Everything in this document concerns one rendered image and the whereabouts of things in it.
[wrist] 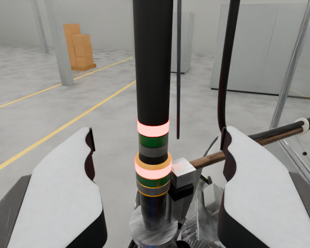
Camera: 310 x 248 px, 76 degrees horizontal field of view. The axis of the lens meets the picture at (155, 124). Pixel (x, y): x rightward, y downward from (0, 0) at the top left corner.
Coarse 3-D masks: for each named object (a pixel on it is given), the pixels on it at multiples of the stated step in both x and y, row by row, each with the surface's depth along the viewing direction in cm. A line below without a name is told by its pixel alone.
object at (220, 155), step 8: (296, 128) 35; (272, 136) 33; (280, 136) 34; (288, 136) 35; (264, 144) 32; (192, 160) 27; (200, 160) 27; (208, 160) 28; (216, 160) 28; (200, 168) 27
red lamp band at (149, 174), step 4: (136, 164) 23; (136, 168) 23; (140, 168) 22; (164, 168) 22; (168, 168) 22; (140, 172) 22; (144, 172) 22; (148, 172) 22; (152, 172) 22; (156, 172) 22; (160, 172) 22; (164, 172) 22; (168, 172) 23; (144, 176) 22; (148, 176) 22; (152, 176) 22; (156, 176) 22; (160, 176) 22
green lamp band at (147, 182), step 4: (136, 172) 23; (136, 176) 24; (140, 176) 23; (168, 176) 23; (140, 180) 23; (144, 180) 22; (148, 180) 22; (152, 180) 22; (156, 180) 22; (160, 180) 22; (164, 180) 23; (168, 180) 23; (144, 184) 23; (148, 184) 23; (152, 184) 22; (156, 184) 22; (160, 184) 23; (164, 184) 23
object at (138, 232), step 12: (192, 168) 26; (180, 180) 25; (192, 180) 26; (168, 192) 27; (180, 192) 25; (192, 192) 26; (168, 204) 27; (180, 204) 27; (132, 216) 29; (168, 216) 28; (180, 216) 28; (132, 228) 28; (144, 228) 28; (168, 228) 28; (144, 240) 26; (156, 240) 26; (168, 240) 26
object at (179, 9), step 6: (180, 0) 15; (180, 6) 16; (180, 12) 16; (180, 18) 16; (180, 24) 16; (180, 30) 16; (180, 36) 16; (180, 42) 17; (180, 48) 17; (180, 54) 17; (180, 60) 17; (180, 66) 18; (180, 72) 18; (180, 78) 19; (180, 84) 19; (180, 90) 20
